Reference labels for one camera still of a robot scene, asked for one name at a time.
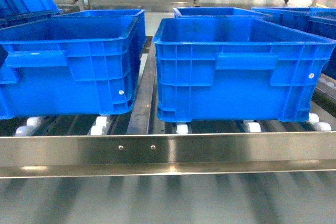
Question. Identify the blue bin rear right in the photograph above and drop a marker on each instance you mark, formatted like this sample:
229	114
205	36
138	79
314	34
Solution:
319	21

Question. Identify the tilted blue bin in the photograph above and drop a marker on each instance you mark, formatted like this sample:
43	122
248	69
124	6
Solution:
16	12

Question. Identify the blue bin rear centre-left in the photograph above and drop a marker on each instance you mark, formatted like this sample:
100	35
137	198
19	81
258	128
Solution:
137	13

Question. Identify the blue bin front centre-right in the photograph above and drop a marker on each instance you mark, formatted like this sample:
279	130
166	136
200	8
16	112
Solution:
228	68

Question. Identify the blue square plastic part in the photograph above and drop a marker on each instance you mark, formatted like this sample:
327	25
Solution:
3	55

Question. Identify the stainless steel flow rack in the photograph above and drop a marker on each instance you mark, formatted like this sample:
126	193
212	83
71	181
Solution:
139	144

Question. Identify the blue bin centre-right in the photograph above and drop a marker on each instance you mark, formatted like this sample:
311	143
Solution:
193	12
228	68

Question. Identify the blue bin centre-left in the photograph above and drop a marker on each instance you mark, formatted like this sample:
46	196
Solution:
137	13
69	66

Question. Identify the blue bin rear centre-right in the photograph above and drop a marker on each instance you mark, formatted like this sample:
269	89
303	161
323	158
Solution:
193	12

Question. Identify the blue bin front centre-left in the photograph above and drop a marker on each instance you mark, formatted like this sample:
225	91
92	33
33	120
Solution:
69	66

